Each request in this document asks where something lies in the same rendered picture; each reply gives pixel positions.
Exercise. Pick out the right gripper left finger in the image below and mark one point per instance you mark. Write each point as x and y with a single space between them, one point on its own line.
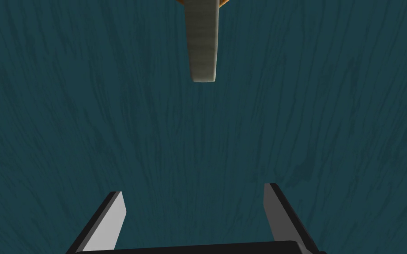
108 222

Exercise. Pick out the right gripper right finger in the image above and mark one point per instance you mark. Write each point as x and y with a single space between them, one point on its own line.
283 218

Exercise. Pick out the teal wooden door leaf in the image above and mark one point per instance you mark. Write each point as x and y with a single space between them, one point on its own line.
83 106

